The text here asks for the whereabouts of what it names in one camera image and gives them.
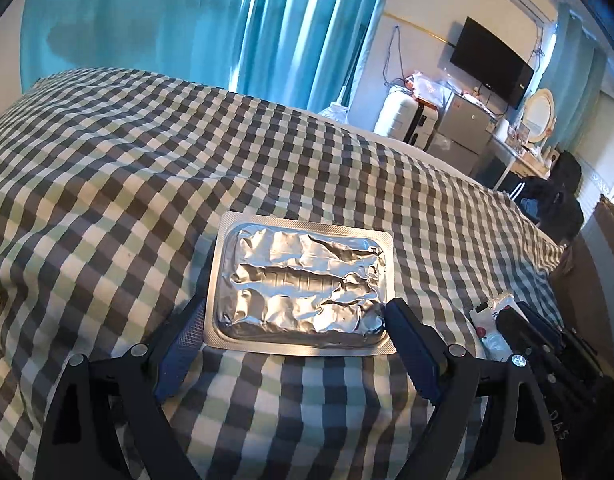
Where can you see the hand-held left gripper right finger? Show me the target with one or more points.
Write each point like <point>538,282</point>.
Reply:
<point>412,345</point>

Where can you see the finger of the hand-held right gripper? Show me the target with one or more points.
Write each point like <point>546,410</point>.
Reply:
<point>542,327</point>
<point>524,342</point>

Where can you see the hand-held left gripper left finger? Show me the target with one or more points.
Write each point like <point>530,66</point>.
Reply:
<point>177,360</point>

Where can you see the white and red packet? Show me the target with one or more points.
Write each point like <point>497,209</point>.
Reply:
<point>492,340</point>

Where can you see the brown cardboard box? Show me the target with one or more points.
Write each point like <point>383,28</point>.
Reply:
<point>587,285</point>

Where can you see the silver foil blister pack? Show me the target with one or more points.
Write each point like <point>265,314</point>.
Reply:
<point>297,280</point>

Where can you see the black chair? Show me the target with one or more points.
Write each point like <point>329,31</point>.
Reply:
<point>557,205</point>

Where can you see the black backpack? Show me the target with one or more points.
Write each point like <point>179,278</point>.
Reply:
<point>567,170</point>

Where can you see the white dressing desk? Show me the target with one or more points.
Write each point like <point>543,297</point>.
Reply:
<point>522,162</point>

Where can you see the checkered blanket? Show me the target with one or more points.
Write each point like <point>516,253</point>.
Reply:
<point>112,185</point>

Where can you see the white paper roll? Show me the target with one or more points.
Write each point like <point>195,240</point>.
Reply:
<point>502,129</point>

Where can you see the oval cream mirror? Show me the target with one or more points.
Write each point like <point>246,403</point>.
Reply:
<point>537,112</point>

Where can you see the silver mini fridge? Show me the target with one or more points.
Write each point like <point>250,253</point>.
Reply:
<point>462,120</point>

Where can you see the white suitcase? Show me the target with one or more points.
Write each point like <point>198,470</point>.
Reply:
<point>394,115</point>

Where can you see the clear water bottle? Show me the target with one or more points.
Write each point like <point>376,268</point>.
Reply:
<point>334,111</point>

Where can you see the pile of plastic bags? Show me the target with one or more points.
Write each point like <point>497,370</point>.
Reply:
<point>429,87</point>

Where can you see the narrow blue curtain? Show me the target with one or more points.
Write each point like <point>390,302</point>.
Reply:
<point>582,70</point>

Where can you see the wide blue curtain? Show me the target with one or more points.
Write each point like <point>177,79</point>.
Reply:
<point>187,20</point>

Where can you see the black wall television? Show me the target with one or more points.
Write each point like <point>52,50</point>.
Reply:
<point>492,62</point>

